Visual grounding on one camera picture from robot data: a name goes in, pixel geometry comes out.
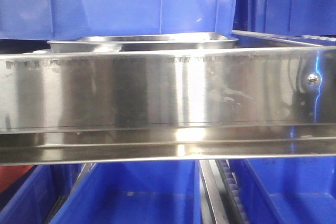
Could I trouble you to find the lower centre blue plastic bin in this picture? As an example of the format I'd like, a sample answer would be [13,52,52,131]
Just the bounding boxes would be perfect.
[51,161,201,223]

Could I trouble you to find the roller track rail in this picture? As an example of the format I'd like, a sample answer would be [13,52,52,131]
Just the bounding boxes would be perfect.
[199,159,249,223]

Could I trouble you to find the lower right blue plastic bin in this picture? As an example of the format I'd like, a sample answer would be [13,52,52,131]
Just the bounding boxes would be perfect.
[229,157,335,223]

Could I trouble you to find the upper right blue plastic bin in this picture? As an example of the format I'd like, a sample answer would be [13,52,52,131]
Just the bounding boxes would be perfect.
[234,0,335,36]

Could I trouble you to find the upper centre blue plastic bin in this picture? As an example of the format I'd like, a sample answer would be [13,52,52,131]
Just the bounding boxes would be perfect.
[1,0,236,40]

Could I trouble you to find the blue plastic bin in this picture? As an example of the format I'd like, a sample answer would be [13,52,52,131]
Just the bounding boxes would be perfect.
[1,164,82,223]
[51,161,201,223]
[234,0,335,36]
[1,0,236,40]
[229,157,335,223]

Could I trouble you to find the red object at left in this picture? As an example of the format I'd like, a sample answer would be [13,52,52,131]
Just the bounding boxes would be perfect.
[0,165,33,193]

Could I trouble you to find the lower left blue plastic bin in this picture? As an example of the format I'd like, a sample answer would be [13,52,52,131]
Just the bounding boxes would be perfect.
[1,164,82,223]

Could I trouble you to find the left metal guide rail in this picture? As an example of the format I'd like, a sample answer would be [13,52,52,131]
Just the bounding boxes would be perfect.
[44,163,95,223]

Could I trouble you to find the silver metal tray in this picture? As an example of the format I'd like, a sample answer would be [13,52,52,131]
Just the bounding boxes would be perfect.
[47,32,238,53]

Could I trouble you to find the stainless steel shelf front rail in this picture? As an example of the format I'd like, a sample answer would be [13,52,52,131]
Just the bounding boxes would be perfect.
[1,47,335,165]

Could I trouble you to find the silver round-head screw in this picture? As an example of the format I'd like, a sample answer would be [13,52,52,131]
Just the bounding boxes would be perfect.
[307,73,321,85]

